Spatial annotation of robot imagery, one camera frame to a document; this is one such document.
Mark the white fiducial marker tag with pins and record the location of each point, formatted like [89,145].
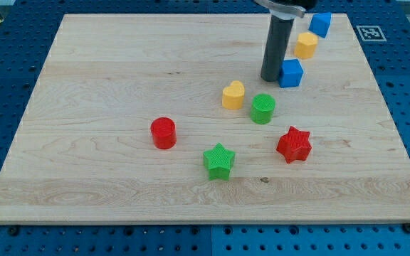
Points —
[371,33]

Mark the green cylinder block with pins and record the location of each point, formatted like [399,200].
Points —
[262,108]

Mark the wooden board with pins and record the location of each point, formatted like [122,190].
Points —
[83,153]

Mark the green star block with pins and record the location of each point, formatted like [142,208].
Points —
[219,161]

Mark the blue cube block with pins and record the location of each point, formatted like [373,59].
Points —
[291,73]

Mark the blue triangular block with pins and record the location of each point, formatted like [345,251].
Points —
[320,24]

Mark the red star block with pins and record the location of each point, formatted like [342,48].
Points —
[294,145]

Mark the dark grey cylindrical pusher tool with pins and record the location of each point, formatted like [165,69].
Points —
[276,45]

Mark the yellow heart block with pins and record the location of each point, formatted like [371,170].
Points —
[233,95]

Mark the robot arm flange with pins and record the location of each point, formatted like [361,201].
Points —
[287,9]

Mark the yellow hexagon block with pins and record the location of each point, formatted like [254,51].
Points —
[306,45]

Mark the red cylinder block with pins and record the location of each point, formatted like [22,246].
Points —
[163,132]

